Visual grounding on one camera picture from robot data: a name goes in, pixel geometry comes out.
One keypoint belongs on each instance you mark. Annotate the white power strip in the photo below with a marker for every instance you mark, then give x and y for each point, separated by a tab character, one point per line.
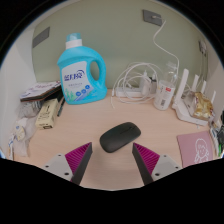
131	93

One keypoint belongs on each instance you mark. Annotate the grey wall socket plate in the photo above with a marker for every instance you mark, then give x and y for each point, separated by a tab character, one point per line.
151	17

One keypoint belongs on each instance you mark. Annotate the clear plastic bags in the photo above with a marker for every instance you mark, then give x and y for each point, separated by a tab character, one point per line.
23	133

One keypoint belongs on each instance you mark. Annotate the blue detergent bottle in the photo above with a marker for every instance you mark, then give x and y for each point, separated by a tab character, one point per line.
75	80

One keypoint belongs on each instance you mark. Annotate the white wall charger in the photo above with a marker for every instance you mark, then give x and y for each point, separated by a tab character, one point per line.
202	46

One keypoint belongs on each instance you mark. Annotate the pink printed mouse pad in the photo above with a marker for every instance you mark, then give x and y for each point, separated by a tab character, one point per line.
193	148

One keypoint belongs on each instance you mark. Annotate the clear bottle with white label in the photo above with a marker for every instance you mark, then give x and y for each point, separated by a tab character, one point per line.
164	95

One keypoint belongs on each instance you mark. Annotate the white router with antennas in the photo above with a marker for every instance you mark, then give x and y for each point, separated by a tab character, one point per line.
183	108

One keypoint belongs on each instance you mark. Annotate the grey blank wall plate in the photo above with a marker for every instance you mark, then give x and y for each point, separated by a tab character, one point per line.
40	37

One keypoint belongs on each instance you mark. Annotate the black computer mouse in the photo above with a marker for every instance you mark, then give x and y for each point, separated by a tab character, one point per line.
120	136

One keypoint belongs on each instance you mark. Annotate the white desk shelf unit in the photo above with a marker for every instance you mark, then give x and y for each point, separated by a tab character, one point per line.
16	76

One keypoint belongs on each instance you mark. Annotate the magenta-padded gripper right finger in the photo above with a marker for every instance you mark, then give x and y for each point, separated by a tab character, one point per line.
146	157

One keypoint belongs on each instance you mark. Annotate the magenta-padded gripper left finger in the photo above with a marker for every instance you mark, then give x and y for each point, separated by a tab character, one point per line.
77	156

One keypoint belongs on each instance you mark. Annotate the stack of books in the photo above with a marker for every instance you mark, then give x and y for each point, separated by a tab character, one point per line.
40	90

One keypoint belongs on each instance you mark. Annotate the yellow cardboard box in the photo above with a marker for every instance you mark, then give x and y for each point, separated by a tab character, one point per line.
46	115

